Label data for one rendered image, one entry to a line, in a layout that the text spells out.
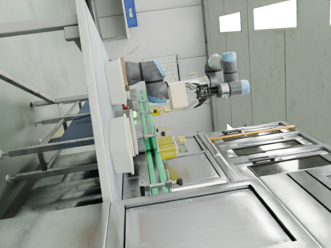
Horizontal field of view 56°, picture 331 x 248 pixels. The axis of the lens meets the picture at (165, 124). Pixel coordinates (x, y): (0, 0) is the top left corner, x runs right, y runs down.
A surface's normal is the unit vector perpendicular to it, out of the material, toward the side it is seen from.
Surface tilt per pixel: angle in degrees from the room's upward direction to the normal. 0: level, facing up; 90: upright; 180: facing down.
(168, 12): 90
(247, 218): 90
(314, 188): 90
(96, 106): 90
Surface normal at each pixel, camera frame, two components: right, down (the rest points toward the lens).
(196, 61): 0.11, 0.26
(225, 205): -0.12, -0.95
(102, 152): 0.06, -0.08
